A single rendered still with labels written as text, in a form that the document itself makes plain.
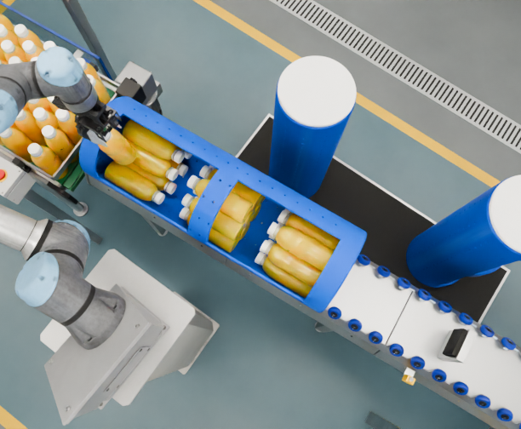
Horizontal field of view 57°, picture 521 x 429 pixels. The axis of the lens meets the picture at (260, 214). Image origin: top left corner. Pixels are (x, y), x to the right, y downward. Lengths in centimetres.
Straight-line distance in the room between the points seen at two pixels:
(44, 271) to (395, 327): 108
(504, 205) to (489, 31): 187
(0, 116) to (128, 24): 234
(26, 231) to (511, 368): 150
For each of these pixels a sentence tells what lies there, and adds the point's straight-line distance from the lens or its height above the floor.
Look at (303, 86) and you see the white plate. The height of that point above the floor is 104.
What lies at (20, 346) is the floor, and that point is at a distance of 280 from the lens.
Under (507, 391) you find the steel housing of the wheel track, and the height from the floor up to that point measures 93.
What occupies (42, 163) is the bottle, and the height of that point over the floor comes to 105.
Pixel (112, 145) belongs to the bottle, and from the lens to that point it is 139.
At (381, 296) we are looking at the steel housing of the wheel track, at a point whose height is 93.
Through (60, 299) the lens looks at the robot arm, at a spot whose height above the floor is 142.
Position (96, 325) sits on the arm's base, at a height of 136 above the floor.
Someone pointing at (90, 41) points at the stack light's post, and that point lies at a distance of 213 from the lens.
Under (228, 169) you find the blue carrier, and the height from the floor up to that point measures 122.
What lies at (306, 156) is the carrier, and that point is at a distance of 191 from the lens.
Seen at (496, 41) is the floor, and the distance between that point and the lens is 344.
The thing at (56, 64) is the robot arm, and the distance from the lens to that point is 106.
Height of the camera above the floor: 253
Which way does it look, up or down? 75 degrees down
